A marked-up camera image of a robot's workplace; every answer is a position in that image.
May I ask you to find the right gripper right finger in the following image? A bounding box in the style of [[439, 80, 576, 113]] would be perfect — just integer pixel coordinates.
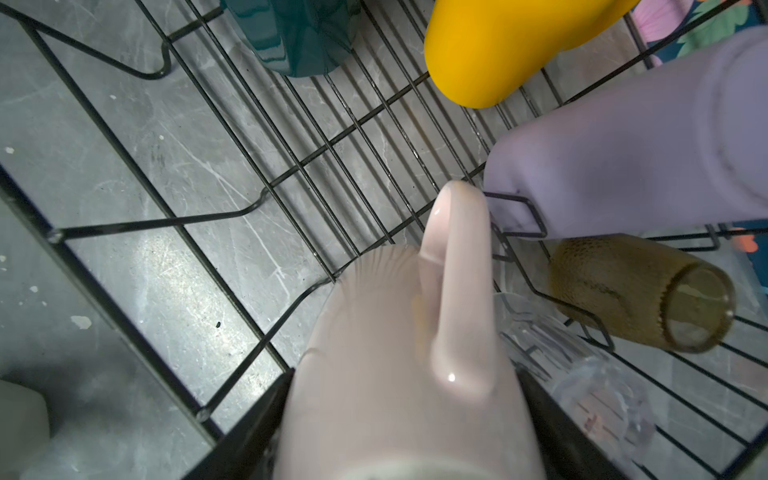
[[517, 368, 627, 479]]

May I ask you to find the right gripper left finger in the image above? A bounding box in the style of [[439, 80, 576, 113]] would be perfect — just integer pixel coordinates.
[[185, 368, 295, 480]]

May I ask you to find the clear glass cup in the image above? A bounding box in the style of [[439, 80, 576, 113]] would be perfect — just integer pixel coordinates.
[[493, 293, 656, 479]]

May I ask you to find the olive glass cup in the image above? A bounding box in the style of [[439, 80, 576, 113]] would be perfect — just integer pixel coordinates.
[[548, 234, 736, 353]]

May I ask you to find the lilac plastic cup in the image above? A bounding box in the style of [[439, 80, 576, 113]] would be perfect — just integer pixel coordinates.
[[483, 26, 767, 239]]

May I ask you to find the yellow mug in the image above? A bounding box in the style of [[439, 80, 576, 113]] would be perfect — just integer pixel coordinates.
[[424, 0, 637, 109]]

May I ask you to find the green mug white inside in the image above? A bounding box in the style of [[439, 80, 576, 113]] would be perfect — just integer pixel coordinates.
[[220, 0, 362, 78]]

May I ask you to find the white mug front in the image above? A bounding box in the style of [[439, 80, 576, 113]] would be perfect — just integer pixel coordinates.
[[1, 380, 50, 479]]

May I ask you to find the black wire dish rack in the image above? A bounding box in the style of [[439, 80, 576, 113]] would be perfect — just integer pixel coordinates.
[[1, 1, 767, 479]]

